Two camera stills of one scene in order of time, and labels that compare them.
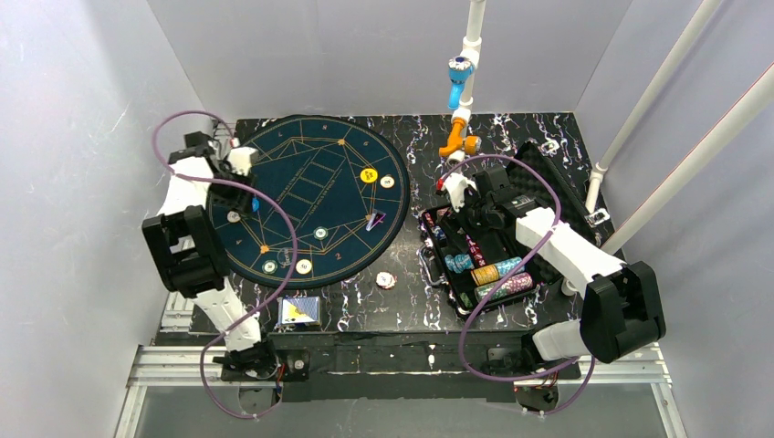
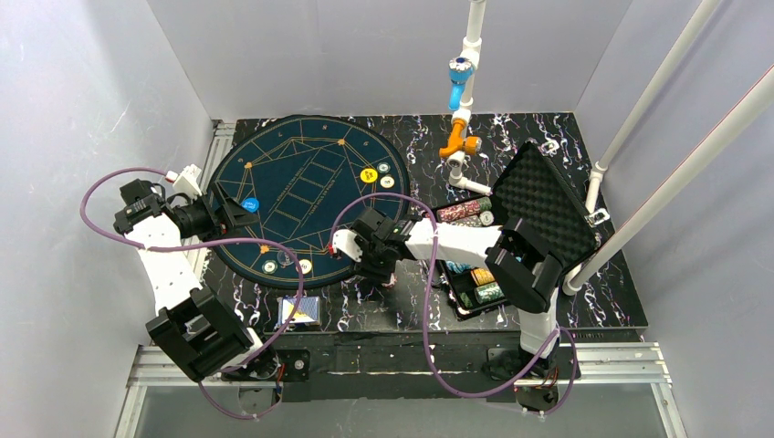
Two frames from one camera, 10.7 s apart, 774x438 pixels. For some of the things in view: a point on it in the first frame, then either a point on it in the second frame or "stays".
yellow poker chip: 387,182 stays
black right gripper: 479,214 to 368,260
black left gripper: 228,197 to 224,216
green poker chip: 269,266 stays
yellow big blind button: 369,175 stays
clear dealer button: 284,255 stays
